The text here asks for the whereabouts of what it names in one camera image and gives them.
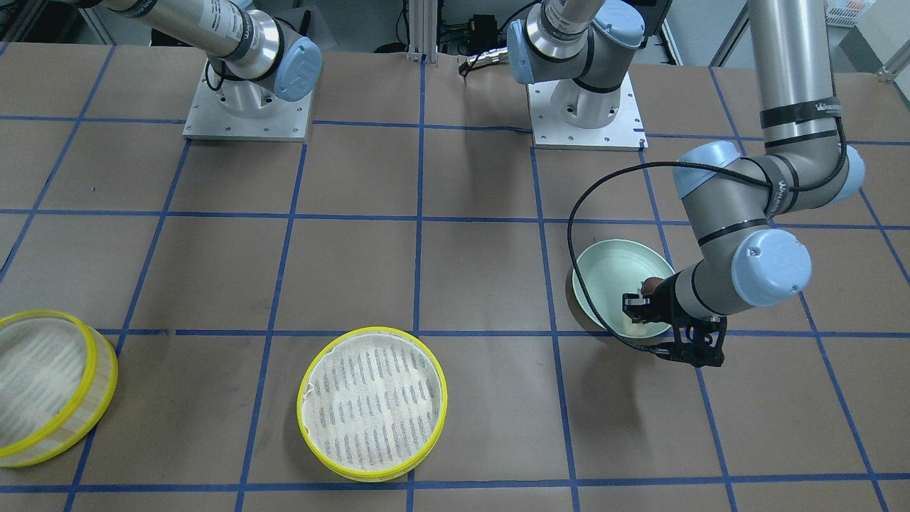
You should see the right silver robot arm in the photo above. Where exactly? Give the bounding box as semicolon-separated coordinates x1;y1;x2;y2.
68;1;323;110

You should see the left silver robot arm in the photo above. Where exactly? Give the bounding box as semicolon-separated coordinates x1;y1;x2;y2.
507;1;865;325

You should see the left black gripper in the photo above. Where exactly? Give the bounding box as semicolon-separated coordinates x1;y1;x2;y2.
623;276;685;327

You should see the yellow bamboo steamer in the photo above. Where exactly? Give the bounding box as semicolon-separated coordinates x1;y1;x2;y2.
295;326;449;483
1;310;118;469

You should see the brown steamed bun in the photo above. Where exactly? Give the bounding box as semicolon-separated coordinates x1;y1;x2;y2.
641;277;664;296

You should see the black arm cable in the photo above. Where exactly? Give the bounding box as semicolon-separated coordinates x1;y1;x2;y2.
567;161;776;351

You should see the light green plate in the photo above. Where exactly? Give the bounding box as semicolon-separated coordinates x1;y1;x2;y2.
572;239;674;339

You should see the aluminium frame post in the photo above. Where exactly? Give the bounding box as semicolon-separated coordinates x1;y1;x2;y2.
405;0;439;67

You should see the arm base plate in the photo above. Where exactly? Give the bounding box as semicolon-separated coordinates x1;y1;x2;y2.
183;63;315;142
526;73;649;151

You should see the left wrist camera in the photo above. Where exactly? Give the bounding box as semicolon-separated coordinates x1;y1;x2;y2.
653;317;728;368

